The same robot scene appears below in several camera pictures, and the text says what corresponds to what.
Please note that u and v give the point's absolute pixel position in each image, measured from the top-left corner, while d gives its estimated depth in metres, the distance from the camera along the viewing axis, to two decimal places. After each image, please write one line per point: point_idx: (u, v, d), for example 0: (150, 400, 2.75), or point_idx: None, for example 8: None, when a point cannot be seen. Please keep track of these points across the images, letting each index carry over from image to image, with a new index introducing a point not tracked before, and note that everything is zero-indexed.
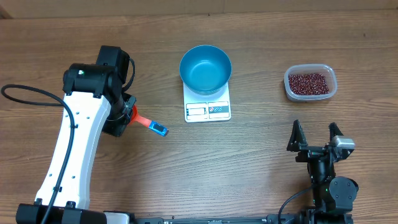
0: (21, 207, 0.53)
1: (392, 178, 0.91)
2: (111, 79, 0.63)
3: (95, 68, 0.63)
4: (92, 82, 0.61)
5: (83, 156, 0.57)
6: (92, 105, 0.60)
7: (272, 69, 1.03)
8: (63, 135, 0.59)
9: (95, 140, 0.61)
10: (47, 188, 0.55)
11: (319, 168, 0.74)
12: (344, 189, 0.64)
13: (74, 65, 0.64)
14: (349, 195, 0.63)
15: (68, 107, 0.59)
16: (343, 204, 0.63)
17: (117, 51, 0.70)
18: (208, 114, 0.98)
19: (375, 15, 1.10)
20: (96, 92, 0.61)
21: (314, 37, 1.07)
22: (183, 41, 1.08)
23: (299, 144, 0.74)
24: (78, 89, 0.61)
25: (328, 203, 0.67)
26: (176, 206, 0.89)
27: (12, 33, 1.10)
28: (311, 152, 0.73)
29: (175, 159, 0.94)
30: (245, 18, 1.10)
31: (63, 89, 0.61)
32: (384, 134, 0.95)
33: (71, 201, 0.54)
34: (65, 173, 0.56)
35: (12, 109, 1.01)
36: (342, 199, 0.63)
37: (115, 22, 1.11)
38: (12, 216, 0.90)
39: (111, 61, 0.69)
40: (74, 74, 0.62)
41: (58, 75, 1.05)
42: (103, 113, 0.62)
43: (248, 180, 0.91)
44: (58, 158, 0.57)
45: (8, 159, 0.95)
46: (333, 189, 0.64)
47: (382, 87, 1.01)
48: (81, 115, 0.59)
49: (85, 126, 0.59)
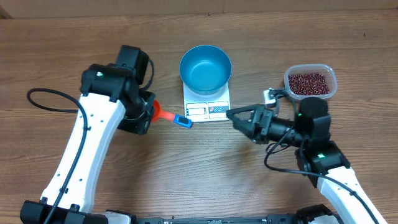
0: (27, 205, 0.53)
1: (392, 178, 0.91)
2: (129, 84, 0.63)
3: (114, 71, 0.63)
4: (111, 85, 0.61)
5: (92, 160, 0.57)
6: (107, 108, 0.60)
7: (271, 69, 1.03)
8: (75, 136, 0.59)
9: (106, 144, 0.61)
10: (54, 188, 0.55)
11: (278, 127, 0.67)
12: (316, 104, 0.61)
13: (94, 65, 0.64)
14: (323, 106, 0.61)
15: (83, 109, 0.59)
16: (320, 116, 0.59)
17: (137, 53, 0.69)
18: (208, 114, 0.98)
19: (375, 15, 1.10)
20: (112, 96, 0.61)
21: (314, 37, 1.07)
22: (183, 41, 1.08)
23: (255, 112, 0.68)
24: (95, 90, 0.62)
25: (308, 128, 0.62)
26: (176, 206, 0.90)
27: (12, 33, 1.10)
28: (267, 112, 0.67)
29: (175, 159, 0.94)
30: (245, 17, 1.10)
31: (81, 89, 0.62)
32: (384, 134, 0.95)
33: (75, 204, 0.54)
34: (73, 175, 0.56)
35: (13, 109, 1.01)
36: (319, 112, 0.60)
37: (115, 22, 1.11)
38: (12, 216, 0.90)
39: (130, 62, 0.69)
40: (93, 75, 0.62)
41: (58, 75, 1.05)
42: (117, 117, 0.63)
43: (248, 180, 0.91)
44: (68, 160, 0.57)
45: (8, 159, 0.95)
46: (305, 107, 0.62)
47: (381, 87, 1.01)
48: (96, 117, 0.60)
49: (99, 129, 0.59)
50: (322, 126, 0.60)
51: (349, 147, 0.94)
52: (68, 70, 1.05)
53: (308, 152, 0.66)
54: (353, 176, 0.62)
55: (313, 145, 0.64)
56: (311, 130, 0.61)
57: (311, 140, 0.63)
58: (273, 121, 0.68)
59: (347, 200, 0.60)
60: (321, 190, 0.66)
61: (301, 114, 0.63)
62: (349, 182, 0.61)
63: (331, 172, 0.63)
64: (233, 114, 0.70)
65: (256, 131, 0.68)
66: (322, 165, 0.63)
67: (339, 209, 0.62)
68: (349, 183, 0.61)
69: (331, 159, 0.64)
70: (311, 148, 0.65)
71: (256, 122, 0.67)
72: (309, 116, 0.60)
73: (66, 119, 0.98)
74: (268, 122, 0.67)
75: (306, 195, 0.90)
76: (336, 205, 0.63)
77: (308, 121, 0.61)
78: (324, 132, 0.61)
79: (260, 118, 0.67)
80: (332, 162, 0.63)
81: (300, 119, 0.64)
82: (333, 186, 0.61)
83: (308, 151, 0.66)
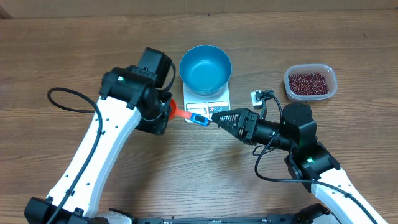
0: (33, 202, 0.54)
1: (392, 178, 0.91)
2: (148, 91, 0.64)
3: (135, 78, 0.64)
4: (130, 91, 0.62)
5: (101, 165, 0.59)
6: (122, 114, 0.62)
7: (272, 69, 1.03)
8: (88, 139, 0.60)
9: (116, 150, 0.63)
10: (60, 189, 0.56)
11: (263, 130, 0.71)
12: (298, 111, 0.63)
13: (116, 68, 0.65)
14: (306, 113, 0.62)
15: (99, 112, 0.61)
16: (304, 123, 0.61)
17: (159, 58, 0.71)
18: (209, 114, 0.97)
19: (374, 15, 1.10)
20: (130, 102, 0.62)
21: (314, 37, 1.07)
22: (183, 40, 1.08)
23: (239, 116, 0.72)
24: (114, 94, 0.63)
25: (294, 135, 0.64)
26: (176, 206, 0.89)
27: (12, 33, 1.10)
28: (250, 117, 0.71)
29: (175, 159, 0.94)
30: (245, 17, 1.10)
31: (100, 91, 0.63)
32: (384, 134, 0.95)
33: (79, 208, 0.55)
34: (81, 178, 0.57)
35: (12, 109, 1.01)
36: (302, 119, 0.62)
37: (115, 22, 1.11)
38: (12, 216, 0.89)
39: (152, 68, 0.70)
40: (114, 79, 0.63)
41: (58, 75, 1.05)
42: (132, 124, 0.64)
43: (248, 181, 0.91)
44: (78, 162, 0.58)
45: (7, 159, 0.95)
46: (288, 116, 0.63)
47: (381, 87, 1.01)
48: (111, 123, 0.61)
49: (112, 134, 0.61)
50: (308, 133, 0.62)
51: (349, 147, 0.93)
52: (68, 70, 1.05)
53: (296, 157, 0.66)
54: (345, 177, 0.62)
55: (300, 151, 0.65)
56: (298, 137, 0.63)
57: (298, 147, 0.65)
58: (258, 124, 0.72)
59: (344, 203, 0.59)
60: (316, 195, 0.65)
61: (285, 123, 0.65)
62: (342, 183, 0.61)
63: (323, 177, 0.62)
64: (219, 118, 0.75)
65: (242, 134, 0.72)
66: (313, 170, 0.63)
67: (336, 213, 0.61)
68: (342, 185, 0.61)
69: (321, 162, 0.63)
70: (300, 153, 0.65)
71: (241, 126, 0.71)
72: (293, 124, 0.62)
73: (66, 119, 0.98)
74: (254, 126, 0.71)
75: (307, 195, 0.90)
76: (333, 210, 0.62)
77: (293, 129, 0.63)
78: (310, 137, 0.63)
79: (244, 122, 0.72)
80: (322, 165, 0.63)
81: (284, 127, 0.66)
82: (327, 191, 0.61)
83: (296, 157, 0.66)
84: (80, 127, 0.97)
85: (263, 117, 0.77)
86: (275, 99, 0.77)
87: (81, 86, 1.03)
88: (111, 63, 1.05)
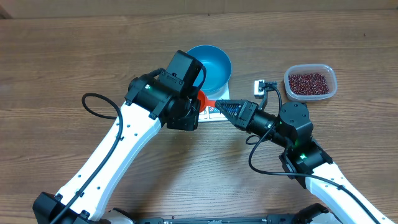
0: (43, 197, 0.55)
1: (393, 178, 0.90)
2: (173, 102, 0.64)
3: (161, 88, 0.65)
4: (155, 101, 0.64)
5: (114, 171, 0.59)
6: (143, 123, 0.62)
7: (272, 69, 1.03)
8: (106, 142, 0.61)
9: (132, 157, 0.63)
10: (71, 188, 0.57)
11: (260, 121, 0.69)
12: (295, 112, 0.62)
13: (146, 75, 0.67)
14: (303, 113, 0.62)
15: (122, 117, 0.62)
16: (300, 124, 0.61)
17: (188, 64, 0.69)
18: (208, 114, 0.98)
19: (374, 15, 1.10)
20: (153, 112, 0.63)
21: (314, 37, 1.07)
22: (183, 41, 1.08)
23: (239, 106, 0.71)
24: (139, 101, 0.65)
25: (290, 135, 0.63)
26: (176, 206, 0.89)
27: (12, 33, 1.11)
28: (249, 107, 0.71)
29: (175, 159, 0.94)
30: (244, 17, 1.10)
31: (125, 96, 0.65)
32: (384, 134, 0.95)
33: (86, 211, 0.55)
34: (92, 180, 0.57)
35: (12, 109, 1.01)
36: (298, 120, 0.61)
37: (115, 22, 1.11)
38: (10, 216, 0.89)
39: (180, 74, 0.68)
40: (141, 86, 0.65)
41: (58, 75, 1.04)
42: (151, 134, 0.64)
43: (249, 180, 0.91)
44: (92, 163, 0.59)
45: (8, 159, 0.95)
46: (285, 116, 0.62)
47: (381, 87, 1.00)
48: (130, 129, 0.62)
49: (130, 140, 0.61)
50: (305, 132, 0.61)
51: (349, 147, 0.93)
52: (68, 70, 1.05)
53: (290, 155, 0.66)
54: (337, 171, 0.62)
55: (295, 149, 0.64)
56: (295, 137, 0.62)
57: (293, 146, 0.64)
58: (255, 114, 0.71)
59: (337, 195, 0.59)
60: (310, 190, 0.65)
61: (280, 122, 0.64)
62: (335, 177, 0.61)
63: (316, 171, 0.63)
64: (222, 105, 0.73)
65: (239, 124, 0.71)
66: (305, 166, 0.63)
67: (331, 206, 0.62)
68: (335, 178, 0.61)
69: (313, 159, 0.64)
70: (293, 150, 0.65)
71: (239, 116, 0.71)
72: (291, 126, 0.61)
73: (66, 119, 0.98)
74: (250, 115, 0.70)
75: (307, 195, 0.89)
76: (328, 204, 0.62)
77: (289, 129, 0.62)
78: (305, 137, 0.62)
79: (242, 112, 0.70)
80: (314, 162, 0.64)
81: (280, 126, 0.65)
82: (320, 185, 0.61)
83: (290, 154, 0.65)
84: (79, 127, 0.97)
85: (262, 107, 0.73)
86: (277, 91, 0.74)
87: (81, 86, 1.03)
88: (111, 63, 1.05)
